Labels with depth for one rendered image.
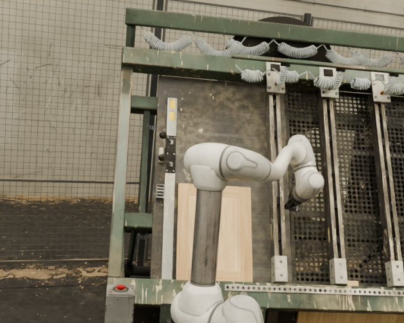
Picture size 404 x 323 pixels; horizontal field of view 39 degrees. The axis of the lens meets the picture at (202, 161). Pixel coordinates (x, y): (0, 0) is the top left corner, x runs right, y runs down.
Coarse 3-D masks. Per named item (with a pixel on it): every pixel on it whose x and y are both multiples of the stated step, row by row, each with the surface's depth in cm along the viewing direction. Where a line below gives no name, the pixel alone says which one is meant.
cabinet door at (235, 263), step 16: (192, 192) 287; (224, 192) 290; (240, 192) 292; (192, 208) 285; (224, 208) 288; (240, 208) 289; (192, 224) 282; (224, 224) 285; (240, 224) 286; (192, 240) 279; (224, 240) 282; (240, 240) 283; (176, 256) 275; (224, 256) 279; (240, 256) 280; (176, 272) 272; (224, 272) 276; (240, 272) 277
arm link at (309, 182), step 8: (304, 168) 254; (312, 168) 254; (296, 176) 256; (304, 176) 251; (312, 176) 248; (320, 176) 249; (296, 184) 257; (304, 184) 250; (312, 184) 247; (320, 184) 248; (296, 192) 261; (304, 192) 253; (312, 192) 250
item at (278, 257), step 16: (288, 64) 297; (272, 80) 307; (272, 96) 308; (272, 112) 305; (272, 128) 301; (272, 144) 298; (272, 160) 295; (272, 192) 289; (272, 208) 287; (272, 224) 285; (272, 240) 284; (272, 256) 281; (272, 272) 279
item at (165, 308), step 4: (164, 304) 263; (168, 304) 263; (160, 308) 263; (164, 308) 263; (168, 308) 263; (260, 308) 270; (264, 308) 270; (160, 312) 263; (164, 312) 263; (168, 312) 264; (264, 312) 270; (160, 316) 263; (164, 316) 264; (168, 316) 264; (264, 316) 270; (160, 320) 264; (164, 320) 264; (168, 320) 262; (172, 320) 257; (264, 320) 271
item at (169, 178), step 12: (168, 108) 299; (168, 120) 297; (168, 132) 294; (168, 180) 285; (168, 192) 283; (168, 204) 281; (168, 216) 279; (168, 228) 277; (168, 240) 275; (168, 252) 273; (168, 264) 271; (168, 276) 269
